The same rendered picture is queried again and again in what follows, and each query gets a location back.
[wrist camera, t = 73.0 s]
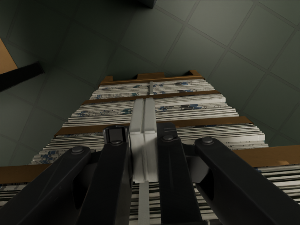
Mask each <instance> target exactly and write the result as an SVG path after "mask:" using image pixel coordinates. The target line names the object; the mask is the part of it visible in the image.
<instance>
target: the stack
mask: <svg viewBox="0 0 300 225"><path fill-rule="evenodd" d="M188 77H202V75H201V74H199V73H198V72H197V71H196V70H189V75H187V76H174V77H165V75H164V72H156V73H144V74H138V75H137V79H130V80H117V81H113V76H106V77H105V79H104V80H102V81H101V83H115V82H129V81H142V80H156V79H175V78H188ZM210 90H215V89H213V87H212V86H211V85H210V84H209V83H208V82H206V80H203V79H188V80H173V81H162V82H153V81H152V82H149V83H124V84H112V85H100V86H99V89H98V90H96V91H95V92H93V94H92V96H91V97H90V99H89V100H96V99H107V98H119V97H131V96H147V95H159V94H170V93H182V92H198V91H210ZM134 101H135V100H121V101H111V102H100V103H90V104H84V105H81V106H80V108H79V109H78V110H77V111H76V112H75V113H73V114H72V116H71V117H69V118H68V122H65V123H64V124H63V126H62V127H75V126H90V125H111V124H126V123H130V121H131V116H132V112H133V105H134ZM154 101H155V114H156V121H176V120H190V119H205V118H220V117H238V116H239V114H238V113H237V112H236V110H235V108H232V107H230V106H228V105H227V104H226V103H225V97H224V96H223V95H222V94H220V93H213V94H199V95H186V96H173V97H165V98H154ZM176 131H177V134H178V137H180V139H181V142H182V143H184V144H187V145H194V142H195V140H196V139H198V138H204V137H212V138H215V139H217V140H219V141H221V142H222V143H223V144H224V145H226V146H227V147H228V148H229V149H231V150H243V149H254V148H266V147H268V144H265V134H264V133H262V132H261V131H259V128H257V126H254V125H253V124H249V123H240V124H221V125H196V126H186V127H180V128H176ZM75 146H87V147H89V148H90V150H91V153H93V152H97V151H101V150H102V149H103V147H104V135H103V132H95V133H76V134H63V135H58V136H56V137H54V138H53V139H51V142H50V143H48V145H47V146H46V147H44V148H43V151H40V152H39V154H37V155H35V156H34V158H33V160H32V163H29V164H28V165H37V164H52V163H53V162H54V161H55V160H56V159H58V158H59V157H60V156H61V155H62V154H64V153H65V152H66V151H67V150H69V149H71V148H73V147H75Z"/></svg>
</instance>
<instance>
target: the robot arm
mask: <svg viewBox="0 0 300 225"><path fill-rule="evenodd" d="M103 135H104V147H103V149H102V150H101V151H97V152H93V153H91V150H90V148H89V147H87V146H75V147H73V148H71V149H69V150H67V151H66V152H65V153H64V154H62V155H61V156H60V157H59V158H58V159H56V160H55V161H54V162H53V163H52V164H51V165H49V166H48V167H47V168H46V169H45V170H44V171H43V172H42V173H40V174H39V175H38V176H37V177H36V178H35V179H33V180H32V181H31V182H30V183H29V184H27V185H26V186H25V187H24V188H23V189H22V190H20V191H19V192H18V193H17V194H16V195H15V196H14V197H13V198H11V199H10V200H9V201H8V202H7V203H6V204H4V205H3V206H2V207H1V208H0V225H129V216H130V206H131V197H132V187H133V181H135V183H144V182H145V181H148V182H158V180H159V194H160V210H161V225H208V224H207V221H203V220H202V216H201V213H200V208H199V205H198V201H197V198H196V194H195V190H194V187H193V183H192V182H194V183H195V186H196V188H197V190H198V192H199V193H200V194H201V195H202V197H203V198H204V200H205V201H206V202H207V204H208V205H209V206H210V208H211V209H212V210H213V212H214V213H215V215H216V216H217V217H218V219H219V220H220V222H221V223H222V224H223V225H300V204H299V203H297V202H296V201H295V200H293V199H292V198H291V197H290V196H289V195H287V194H286V193H285V192H283V191H282V190H281V189H280V188H278V187H277V186H276V185H274V184H273V183H272V182H271V181H270V180H268V179H267V178H266V177H265V176H263V175H262V174H261V173H259V172H258V171H257V170H256V169H254V168H253V167H252V166H251V165H250V164H248V163H247V162H246V161H244V160H243V159H242V158H241V157H239V156H238V155H237V154H236V153H234V152H233V151H232V150H231V149H229V148H228V147H227V146H226V145H224V144H223V143H222V142H221V141H219V140H217V139H215V138H212V137H202V138H198V139H196V140H195V142H194V145H187V144H184V143H182V142H181V139H180V137H178V134H177V131H176V127H175V124H173V123H172V122H166V123H156V114H155V101H154V99H153V98H146V100H143V98H140V99H136V100H135V101H134V105H133V112H132V116H131V121H130V125H129V126H124V125H112V126H108V127H106V128H104V129H103Z"/></svg>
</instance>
